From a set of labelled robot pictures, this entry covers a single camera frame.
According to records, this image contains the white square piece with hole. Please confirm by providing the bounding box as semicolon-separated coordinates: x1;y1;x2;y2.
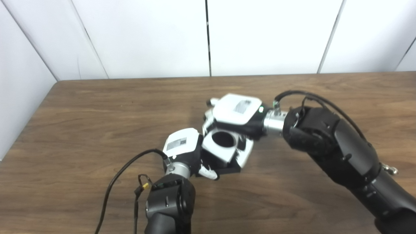
201;128;241;164

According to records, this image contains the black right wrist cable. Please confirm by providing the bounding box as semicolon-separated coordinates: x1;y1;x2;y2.
274;90;399;175

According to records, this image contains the thin wire with yellow connector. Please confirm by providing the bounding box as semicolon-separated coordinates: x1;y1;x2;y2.
134;174;153;234

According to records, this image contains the black and white left hand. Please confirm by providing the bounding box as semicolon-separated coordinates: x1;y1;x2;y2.
162;128;218;181

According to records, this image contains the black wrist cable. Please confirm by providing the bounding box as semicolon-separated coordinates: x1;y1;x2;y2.
274;90;399;175
94;149;170;234

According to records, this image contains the black and white right hand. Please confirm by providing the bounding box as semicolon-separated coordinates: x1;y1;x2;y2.
202;94;269;169

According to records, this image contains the black cylindrical peg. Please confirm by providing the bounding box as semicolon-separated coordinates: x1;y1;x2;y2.
194;131;242;174

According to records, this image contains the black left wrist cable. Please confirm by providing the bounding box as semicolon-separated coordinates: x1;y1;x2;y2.
94;149;170;234

